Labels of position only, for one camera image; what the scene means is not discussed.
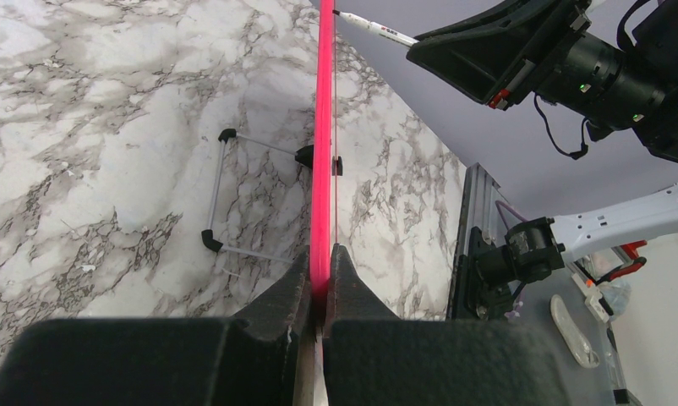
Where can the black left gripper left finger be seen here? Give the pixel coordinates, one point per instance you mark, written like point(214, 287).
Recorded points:
point(249, 358)

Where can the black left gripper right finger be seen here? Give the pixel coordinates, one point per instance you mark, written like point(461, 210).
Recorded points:
point(373, 357)

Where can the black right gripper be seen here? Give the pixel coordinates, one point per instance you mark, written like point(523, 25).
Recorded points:
point(543, 47)

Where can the white whiteboard marker pen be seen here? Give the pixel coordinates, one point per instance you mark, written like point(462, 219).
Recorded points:
point(376, 28)

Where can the pink framed whiteboard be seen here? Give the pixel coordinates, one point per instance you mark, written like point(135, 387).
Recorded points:
point(320, 224)

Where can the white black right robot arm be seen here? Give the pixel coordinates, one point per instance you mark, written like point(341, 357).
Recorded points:
point(533, 249)

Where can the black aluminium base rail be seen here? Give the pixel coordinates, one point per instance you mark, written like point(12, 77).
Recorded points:
point(485, 217)

